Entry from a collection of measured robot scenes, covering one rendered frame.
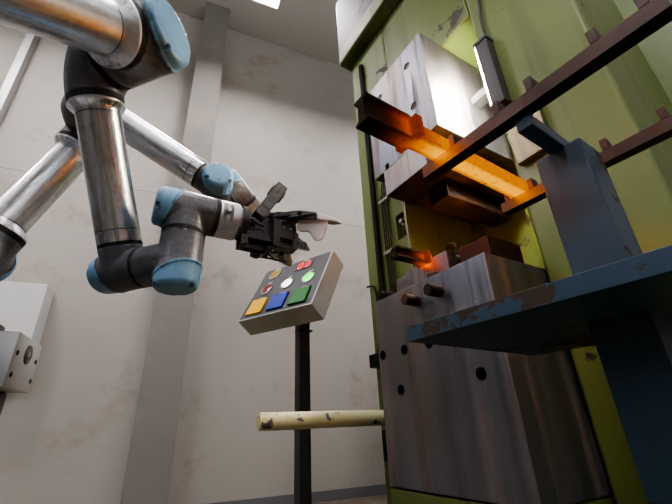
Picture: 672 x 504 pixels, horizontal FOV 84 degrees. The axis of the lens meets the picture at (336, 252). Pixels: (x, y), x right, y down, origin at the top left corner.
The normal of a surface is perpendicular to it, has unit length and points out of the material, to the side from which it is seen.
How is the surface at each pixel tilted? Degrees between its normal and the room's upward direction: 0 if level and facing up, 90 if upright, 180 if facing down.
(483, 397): 90
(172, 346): 90
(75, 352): 90
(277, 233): 90
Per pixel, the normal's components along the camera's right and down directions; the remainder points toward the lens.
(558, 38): -0.86, -0.18
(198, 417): 0.37, -0.40
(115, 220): 0.47, -0.10
